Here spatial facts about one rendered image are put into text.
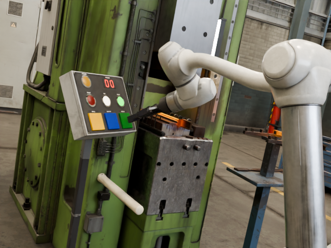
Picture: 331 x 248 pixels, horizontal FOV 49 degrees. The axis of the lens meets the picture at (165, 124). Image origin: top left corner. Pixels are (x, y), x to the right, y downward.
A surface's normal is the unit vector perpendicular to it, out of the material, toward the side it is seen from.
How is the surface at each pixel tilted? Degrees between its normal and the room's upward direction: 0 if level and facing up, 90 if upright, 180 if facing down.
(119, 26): 90
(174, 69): 122
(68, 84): 90
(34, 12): 90
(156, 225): 90
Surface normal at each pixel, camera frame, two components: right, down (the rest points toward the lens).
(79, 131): -0.52, 0.03
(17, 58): 0.46, 0.21
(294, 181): -0.69, -0.05
